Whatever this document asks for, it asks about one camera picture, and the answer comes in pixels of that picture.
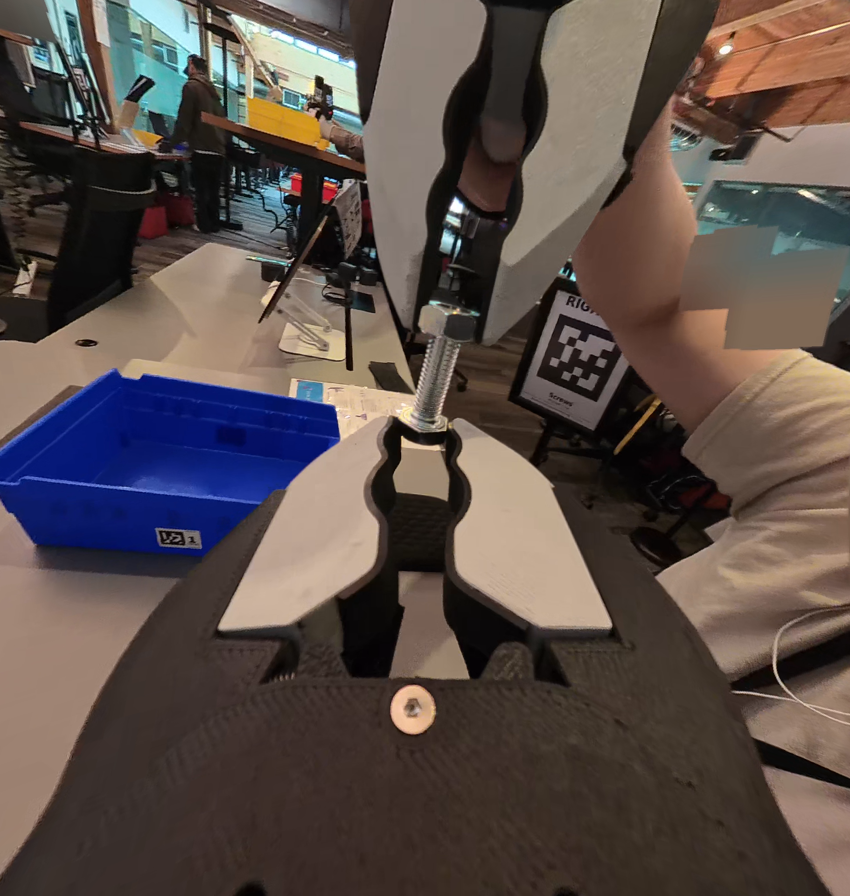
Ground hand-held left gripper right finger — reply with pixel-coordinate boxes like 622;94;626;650
442;418;615;680

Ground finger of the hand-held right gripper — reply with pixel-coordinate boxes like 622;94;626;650
475;0;664;347
361;0;497;344

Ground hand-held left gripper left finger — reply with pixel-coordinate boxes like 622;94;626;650
216;416;401;680

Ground blue plastic bin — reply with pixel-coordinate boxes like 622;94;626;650
0;369;342;555

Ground steel hex bolt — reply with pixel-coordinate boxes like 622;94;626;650
405;302;481;421

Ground person's right forearm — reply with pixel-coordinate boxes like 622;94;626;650
571;91;706;428

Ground person's right hand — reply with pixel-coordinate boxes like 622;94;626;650
459;115;526;213

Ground large yellow tote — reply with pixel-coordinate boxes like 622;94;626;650
246;97;333;150

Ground wooden standing desk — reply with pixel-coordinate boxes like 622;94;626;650
201;112;367;235
19;120;191;232

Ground laminated printed sheet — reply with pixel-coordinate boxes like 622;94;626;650
288;378;418;422

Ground dark board on stand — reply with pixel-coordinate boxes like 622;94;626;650
257;210;333;325

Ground black pole stand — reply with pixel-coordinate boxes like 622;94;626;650
335;262;361;372

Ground black cloth piece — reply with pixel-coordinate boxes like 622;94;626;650
368;360;417;395

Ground black framed marker sign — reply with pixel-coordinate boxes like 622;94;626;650
507;278;634;441

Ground white tablet stand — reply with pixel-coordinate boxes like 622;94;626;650
278;279;348;362

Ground person's cream shirt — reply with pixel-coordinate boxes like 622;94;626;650
657;349;850;896

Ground red bag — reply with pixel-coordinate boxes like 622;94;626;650
139;196;196;240

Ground black office chair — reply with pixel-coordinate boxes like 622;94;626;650
46;143;158;331

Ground thin white cable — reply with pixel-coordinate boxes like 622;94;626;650
732;605;850;725

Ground black strap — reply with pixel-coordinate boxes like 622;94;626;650
729;630;850;798

